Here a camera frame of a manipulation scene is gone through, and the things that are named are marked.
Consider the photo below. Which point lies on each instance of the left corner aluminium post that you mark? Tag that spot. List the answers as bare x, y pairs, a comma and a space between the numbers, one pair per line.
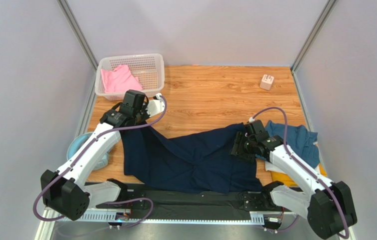
74, 25

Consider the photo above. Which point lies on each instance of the aluminium front rail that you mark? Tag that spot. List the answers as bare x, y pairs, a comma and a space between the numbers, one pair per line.
100, 224

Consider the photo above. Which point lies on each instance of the right corner aluminium post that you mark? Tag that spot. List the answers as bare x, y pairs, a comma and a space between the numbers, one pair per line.
321, 20

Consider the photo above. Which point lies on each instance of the pink t shirt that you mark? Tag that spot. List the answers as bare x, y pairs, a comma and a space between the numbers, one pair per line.
119, 80

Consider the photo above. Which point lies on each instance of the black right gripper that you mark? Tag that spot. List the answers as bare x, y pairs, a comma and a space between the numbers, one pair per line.
240, 148

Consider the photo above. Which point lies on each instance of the white t shirt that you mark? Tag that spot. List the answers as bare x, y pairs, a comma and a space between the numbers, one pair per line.
272, 168

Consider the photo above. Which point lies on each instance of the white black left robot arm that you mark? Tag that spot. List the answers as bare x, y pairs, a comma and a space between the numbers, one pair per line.
64, 193

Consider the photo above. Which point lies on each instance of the corner aluminium post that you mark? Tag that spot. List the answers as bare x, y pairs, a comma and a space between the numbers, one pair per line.
321, 20
74, 25

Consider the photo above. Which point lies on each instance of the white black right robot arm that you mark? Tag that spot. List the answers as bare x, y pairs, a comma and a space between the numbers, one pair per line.
327, 205

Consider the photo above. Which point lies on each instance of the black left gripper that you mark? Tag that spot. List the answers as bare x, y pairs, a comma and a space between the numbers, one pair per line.
146, 114

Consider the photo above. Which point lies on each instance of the navy blue t shirt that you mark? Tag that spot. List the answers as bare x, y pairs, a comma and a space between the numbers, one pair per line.
189, 164

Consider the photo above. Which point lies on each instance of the teal blue t shirt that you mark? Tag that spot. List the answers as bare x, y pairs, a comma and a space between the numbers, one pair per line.
301, 141

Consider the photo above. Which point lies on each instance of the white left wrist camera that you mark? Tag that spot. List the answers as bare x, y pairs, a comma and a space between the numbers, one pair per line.
157, 106

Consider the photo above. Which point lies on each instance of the yellow t shirt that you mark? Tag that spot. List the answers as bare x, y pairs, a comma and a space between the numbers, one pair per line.
286, 180

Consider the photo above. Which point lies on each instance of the light blue headphones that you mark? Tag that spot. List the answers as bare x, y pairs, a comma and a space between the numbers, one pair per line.
78, 142

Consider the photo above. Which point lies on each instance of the white perforated plastic basket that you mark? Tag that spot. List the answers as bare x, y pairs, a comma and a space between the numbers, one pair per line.
149, 68

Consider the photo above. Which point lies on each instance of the small pink white box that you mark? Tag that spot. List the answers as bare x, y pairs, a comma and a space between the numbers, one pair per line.
266, 82

